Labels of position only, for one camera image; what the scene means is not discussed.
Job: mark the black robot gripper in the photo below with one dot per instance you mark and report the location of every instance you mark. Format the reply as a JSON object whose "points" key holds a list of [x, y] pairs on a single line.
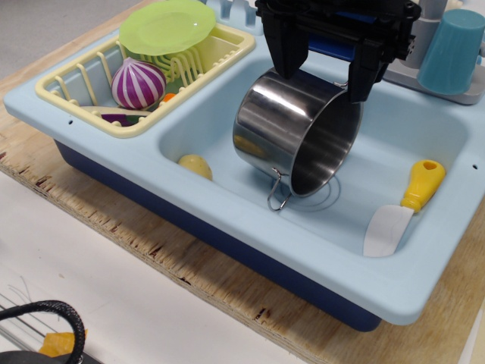
{"points": [[378, 31]]}

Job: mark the stainless steel pot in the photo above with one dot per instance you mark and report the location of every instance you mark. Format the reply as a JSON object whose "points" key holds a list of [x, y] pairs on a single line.
{"points": [[297, 131]]}

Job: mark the light blue toy sink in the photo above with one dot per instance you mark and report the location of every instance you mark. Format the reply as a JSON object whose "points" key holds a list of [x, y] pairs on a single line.
{"points": [[314, 247]]}

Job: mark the grey toy faucet base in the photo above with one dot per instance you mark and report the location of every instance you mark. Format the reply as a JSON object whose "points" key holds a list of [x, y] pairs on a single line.
{"points": [[404, 73]]}

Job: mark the teal plastic cup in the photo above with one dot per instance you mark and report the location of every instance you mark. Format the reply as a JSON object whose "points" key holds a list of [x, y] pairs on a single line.
{"points": [[449, 63]]}

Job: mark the green plastic plate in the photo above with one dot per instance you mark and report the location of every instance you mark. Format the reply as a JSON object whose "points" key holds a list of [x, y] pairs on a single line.
{"points": [[166, 27]]}

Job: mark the orange toy carrot piece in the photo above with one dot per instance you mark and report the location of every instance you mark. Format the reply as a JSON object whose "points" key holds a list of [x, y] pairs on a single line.
{"points": [[168, 97]]}

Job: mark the purple striped toy onion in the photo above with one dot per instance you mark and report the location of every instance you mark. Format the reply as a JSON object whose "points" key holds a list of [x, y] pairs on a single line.
{"points": [[138, 84]]}

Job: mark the cream dish drying rack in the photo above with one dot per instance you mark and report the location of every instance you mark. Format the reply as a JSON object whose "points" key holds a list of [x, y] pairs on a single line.
{"points": [[82, 86]]}

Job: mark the purple toy eggplant piece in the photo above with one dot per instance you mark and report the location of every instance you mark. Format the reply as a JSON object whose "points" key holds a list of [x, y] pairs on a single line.
{"points": [[117, 119]]}

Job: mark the plywood board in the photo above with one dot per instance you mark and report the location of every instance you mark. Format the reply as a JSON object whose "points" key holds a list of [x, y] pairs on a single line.
{"points": [[289, 320]]}

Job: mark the yellow tape piece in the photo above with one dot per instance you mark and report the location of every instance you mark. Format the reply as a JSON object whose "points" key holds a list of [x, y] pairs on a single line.
{"points": [[58, 344]]}

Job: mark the yellow handled toy knife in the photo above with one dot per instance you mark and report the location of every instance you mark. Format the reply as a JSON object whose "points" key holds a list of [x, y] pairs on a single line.
{"points": [[389, 223]]}

